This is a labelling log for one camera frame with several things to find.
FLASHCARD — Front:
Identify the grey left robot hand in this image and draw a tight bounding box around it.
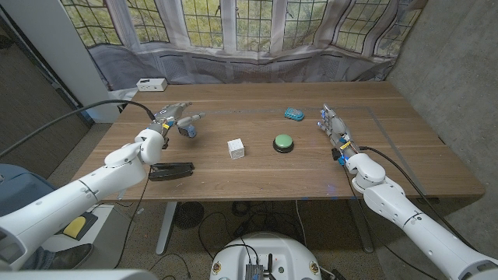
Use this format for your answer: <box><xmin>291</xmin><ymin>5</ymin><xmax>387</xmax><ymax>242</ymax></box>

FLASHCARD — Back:
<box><xmin>147</xmin><ymin>101</ymin><xmax>206</xmax><ymax>137</ymax></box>

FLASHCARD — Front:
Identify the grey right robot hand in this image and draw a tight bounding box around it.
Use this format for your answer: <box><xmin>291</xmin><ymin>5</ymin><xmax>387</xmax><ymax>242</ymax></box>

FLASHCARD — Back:
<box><xmin>317</xmin><ymin>103</ymin><xmax>361</xmax><ymax>166</ymax></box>

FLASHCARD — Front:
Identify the blue toy camera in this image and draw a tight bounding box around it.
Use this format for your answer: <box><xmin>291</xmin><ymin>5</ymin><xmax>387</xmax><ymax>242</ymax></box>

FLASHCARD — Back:
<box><xmin>177</xmin><ymin>123</ymin><xmax>198</xmax><ymax>139</ymax></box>

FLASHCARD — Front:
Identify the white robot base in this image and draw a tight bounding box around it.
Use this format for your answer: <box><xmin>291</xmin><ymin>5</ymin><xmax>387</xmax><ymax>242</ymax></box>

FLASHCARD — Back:
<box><xmin>209</xmin><ymin>232</ymin><xmax>323</xmax><ymax>280</ymax></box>

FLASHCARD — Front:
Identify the teal toy phone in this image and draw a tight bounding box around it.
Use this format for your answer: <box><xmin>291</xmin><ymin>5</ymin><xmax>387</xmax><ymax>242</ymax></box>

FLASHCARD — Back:
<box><xmin>283</xmin><ymin>107</ymin><xmax>306</xmax><ymax>122</ymax></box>

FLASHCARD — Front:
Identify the green push button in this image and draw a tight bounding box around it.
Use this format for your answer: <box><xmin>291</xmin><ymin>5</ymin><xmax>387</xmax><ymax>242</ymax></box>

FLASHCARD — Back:
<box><xmin>272</xmin><ymin>133</ymin><xmax>296</xmax><ymax>154</ymax></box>

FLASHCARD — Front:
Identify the white cube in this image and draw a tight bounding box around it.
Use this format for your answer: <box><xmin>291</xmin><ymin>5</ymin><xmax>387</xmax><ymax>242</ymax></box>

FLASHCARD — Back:
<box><xmin>226</xmin><ymin>138</ymin><xmax>246</xmax><ymax>160</ymax></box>

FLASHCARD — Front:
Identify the white power strip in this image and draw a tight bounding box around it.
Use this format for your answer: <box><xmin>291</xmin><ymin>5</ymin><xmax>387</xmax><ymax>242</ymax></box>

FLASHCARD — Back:
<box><xmin>135</xmin><ymin>77</ymin><xmax>169</xmax><ymax>93</ymax></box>

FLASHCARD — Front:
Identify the black stapler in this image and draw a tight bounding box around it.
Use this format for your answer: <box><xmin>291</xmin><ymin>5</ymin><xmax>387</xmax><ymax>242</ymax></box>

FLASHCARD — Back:
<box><xmin>148</xmin><ymin>162</ymin><xmax>195</xmax><ymax>182</ymax></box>

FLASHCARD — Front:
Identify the black round floor fan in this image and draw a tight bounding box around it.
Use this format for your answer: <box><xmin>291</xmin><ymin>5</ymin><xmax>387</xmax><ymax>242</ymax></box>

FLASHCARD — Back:
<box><xmin>174</xmin><ymin>201</ymin><xmax>205</xmax><ymax>230</ymax></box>

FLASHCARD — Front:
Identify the printed window backdrop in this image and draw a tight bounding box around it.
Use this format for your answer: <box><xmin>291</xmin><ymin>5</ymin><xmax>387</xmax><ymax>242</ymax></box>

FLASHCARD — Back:
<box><xmin>60</xmin><ymin>0</ymin><xmax>429</xmax><ymax>93</ymax></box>

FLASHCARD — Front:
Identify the grey table leg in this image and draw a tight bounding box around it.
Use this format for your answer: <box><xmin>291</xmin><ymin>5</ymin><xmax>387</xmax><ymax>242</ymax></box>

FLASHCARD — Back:
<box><xmin>347</xmin><ymin>198</ymin><xmax>375</xmax><ymax>254</ymax></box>

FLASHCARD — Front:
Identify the white table leg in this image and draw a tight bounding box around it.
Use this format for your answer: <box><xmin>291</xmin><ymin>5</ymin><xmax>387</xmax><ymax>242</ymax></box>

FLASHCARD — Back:
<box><xmin>155</xmin><ymin>201</ymin><xmax>178</xmax><ymax>254</ymax></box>

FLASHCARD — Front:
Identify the white floor platform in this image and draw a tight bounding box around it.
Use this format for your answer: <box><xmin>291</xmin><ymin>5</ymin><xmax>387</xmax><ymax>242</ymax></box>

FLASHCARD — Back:
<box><xmin>40</xmin><ymin>201</ymin><xmax>135</xmax><ymax>269</ymax></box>

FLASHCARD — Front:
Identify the black yellow foot pedal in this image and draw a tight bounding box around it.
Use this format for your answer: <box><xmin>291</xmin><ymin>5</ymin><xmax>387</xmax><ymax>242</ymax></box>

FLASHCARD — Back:
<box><xmin>61</xmin><ymin>212</ymin><xmax>99</xmax><ymax>241</ymax></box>

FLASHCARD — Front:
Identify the blue chair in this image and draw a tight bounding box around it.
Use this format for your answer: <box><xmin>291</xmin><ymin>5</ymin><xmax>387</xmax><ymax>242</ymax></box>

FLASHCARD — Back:
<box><xmin>0</xmin><ymin>163</ymin><xmax>55</xmax><ymax>219</ymax></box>

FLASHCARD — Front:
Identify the black shoe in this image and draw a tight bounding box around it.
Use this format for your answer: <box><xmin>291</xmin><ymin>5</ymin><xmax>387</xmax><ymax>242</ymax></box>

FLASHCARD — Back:
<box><xmin>48</xmin><ymin>243</ymin><xmax>94</xmax><ymax>270</ymax></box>

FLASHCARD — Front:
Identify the grey electronics box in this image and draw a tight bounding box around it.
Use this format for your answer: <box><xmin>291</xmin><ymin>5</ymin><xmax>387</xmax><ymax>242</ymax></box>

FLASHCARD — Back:
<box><xmin>244</xmin><ymin>263</ymin><xmax>264</xmax><ymax>280</ymax></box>

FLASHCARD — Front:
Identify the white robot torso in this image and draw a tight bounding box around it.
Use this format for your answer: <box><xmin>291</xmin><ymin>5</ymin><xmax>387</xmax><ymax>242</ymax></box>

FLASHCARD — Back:
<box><xmin>0</xmin><ymin>268</ymin><xmax>159</xmax><ymax>280</ymax></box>

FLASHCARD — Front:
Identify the person leg in jeans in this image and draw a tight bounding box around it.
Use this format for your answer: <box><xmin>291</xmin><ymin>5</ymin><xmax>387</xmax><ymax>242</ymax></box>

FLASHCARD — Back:
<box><xmin>19</xmin><ymin>247</ymin><xmax>55</xmax><ymax>271</ymax></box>

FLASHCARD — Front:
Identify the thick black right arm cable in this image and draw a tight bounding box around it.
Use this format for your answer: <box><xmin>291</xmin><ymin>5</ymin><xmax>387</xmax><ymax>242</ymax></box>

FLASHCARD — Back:
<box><xmin>359</xmin><ymin>145</ymin><xmax>478</xmax><ymax>252</ymax></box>

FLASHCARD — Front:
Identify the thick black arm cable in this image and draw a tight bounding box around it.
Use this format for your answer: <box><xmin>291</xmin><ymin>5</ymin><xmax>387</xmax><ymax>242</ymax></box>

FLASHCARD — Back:
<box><xmin>359</xmin><ymin>145</ymin><xmax>478</xmax><ymax>252</ymax></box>
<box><xmin>0</xmin><ymin>99</ymin><xmax>156</xmax><ymax>159</ymax></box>

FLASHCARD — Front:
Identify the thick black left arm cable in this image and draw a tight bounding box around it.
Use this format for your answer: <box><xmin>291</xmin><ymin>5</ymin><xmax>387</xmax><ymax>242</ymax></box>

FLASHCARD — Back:
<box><xmin>0</xmin><ymin>99</ymin><xmax>156</xmax><ymax>159</ymax></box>

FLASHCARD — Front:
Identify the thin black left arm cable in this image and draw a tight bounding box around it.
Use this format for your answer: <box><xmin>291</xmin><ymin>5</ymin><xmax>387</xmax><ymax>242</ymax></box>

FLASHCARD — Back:
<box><xmin>114</xmin><ymin>166</ymin><xmax>153</xmax><ymax>269</ymax></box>

